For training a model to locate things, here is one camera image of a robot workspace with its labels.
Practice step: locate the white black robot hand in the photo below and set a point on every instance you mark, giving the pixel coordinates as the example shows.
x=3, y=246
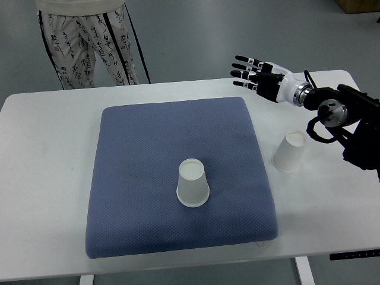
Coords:
x=270, y=81

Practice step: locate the white paper cup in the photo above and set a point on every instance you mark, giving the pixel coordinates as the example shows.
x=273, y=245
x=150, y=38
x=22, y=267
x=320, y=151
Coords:
x=192, y=189
x=288, y=155

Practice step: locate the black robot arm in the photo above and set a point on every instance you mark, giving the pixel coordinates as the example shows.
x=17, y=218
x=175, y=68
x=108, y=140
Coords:
x=349, y=117

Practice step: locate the brown cardboard box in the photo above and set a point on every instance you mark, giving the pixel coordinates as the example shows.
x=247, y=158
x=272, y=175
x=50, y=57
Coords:
x=358, y=6

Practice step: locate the white paper cup on cushion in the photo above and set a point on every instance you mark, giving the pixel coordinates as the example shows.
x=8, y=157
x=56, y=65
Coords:
x=192, y=189

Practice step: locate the blue fabric cushion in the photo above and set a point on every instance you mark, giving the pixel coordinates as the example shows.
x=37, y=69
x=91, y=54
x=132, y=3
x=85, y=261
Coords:
x=133, y=206

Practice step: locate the black table control panel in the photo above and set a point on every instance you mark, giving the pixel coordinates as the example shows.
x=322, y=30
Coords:
x=355, y=255

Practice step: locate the white table leg right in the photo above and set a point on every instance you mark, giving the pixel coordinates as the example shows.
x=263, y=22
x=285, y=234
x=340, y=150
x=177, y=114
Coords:
x=304, y=270

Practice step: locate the white table leg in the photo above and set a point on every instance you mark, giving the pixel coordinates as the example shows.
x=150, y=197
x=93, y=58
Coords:
x=86, y=280
x=304, y=270

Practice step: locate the person in patterned trousers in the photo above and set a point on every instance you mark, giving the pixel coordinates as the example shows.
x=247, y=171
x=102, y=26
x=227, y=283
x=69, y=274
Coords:
x=76, y=33

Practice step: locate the white table leg left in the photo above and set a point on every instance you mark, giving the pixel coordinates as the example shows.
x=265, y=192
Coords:
x=86, y=280

